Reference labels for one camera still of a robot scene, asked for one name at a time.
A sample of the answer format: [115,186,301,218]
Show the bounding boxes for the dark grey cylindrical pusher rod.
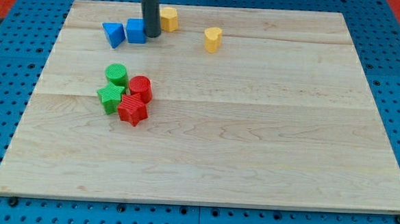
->
[140,0,161,38]

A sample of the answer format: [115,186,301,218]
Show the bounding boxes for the red cylinder block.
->
[128,75,153,103]

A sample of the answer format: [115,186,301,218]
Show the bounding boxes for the light wooden board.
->
[0,0,400,214]

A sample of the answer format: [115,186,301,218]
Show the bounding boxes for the yellow pentagon block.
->
[160,7,179,32]

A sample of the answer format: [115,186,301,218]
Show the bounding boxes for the blue cube block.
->
[125,18,146,44]

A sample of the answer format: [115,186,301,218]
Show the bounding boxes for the blue triangle block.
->
[102,22,126,49]

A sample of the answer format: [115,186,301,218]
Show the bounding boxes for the yellow heart block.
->
[204,27,223,53]

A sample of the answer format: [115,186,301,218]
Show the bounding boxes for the green cylinder block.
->
[105,63,128,88]

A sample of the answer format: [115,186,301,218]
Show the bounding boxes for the green star block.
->
[97,82,125,115]

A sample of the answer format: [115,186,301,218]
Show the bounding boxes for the red star block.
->
[117,94,148,127]

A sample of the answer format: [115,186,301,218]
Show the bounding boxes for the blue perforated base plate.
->
[0,0,400,224]

